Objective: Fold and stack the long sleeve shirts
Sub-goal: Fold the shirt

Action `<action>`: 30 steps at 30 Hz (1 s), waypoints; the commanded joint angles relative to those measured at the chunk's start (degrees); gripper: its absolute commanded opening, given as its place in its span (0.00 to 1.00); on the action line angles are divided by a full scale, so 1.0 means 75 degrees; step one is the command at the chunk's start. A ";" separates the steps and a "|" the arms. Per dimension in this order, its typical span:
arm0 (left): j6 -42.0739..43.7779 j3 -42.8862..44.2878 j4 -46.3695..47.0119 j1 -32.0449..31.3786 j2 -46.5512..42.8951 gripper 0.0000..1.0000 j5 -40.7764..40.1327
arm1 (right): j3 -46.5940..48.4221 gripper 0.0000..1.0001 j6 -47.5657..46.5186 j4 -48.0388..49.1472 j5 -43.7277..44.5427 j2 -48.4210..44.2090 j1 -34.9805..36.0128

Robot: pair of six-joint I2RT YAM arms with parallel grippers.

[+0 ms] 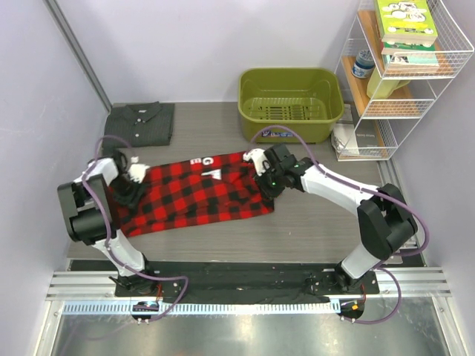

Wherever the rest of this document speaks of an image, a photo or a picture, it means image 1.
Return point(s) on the olive green plastic basin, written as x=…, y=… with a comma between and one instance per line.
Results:
x=276, y=103

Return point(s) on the green white book top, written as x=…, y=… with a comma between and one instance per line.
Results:
x=408, y=22

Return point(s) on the red black plaid shirt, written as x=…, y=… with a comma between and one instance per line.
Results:
x=199, y=191

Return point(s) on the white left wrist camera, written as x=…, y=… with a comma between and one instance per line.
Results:
x=137, y=171

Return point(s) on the stacked books lower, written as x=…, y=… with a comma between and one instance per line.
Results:
x=412, y=55

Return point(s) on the white booklet on table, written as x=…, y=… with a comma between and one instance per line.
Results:
x=343, y=140

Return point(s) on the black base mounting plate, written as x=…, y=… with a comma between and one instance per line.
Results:
x=261, y=283

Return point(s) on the white slotted cable duct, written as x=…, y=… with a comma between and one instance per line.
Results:
x=142, y=308

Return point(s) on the aluminium rail frame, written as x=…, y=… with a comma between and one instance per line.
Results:
x=413, y=281

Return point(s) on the blue white jar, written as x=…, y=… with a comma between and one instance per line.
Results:
x=364, y=64

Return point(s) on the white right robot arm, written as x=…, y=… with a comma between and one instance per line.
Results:
x=385, y=222

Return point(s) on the folded dark grey shirt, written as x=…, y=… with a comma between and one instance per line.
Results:
x=149, y=124

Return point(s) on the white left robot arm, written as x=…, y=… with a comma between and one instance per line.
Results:
x=90, y=208

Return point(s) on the white wire shelf rack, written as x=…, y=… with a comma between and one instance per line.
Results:
x=382, y=125

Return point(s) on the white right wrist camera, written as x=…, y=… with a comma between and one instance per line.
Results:
x=258, y=158

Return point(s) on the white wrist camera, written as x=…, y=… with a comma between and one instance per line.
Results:
x=258, y=158
x=137, y=171

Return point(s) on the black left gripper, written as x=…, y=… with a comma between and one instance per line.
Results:
x=130, y=200

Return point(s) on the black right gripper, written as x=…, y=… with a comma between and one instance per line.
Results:
x=272, y=193

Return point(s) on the yellow green pitcher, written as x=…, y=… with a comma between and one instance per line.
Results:
x=379, y=88

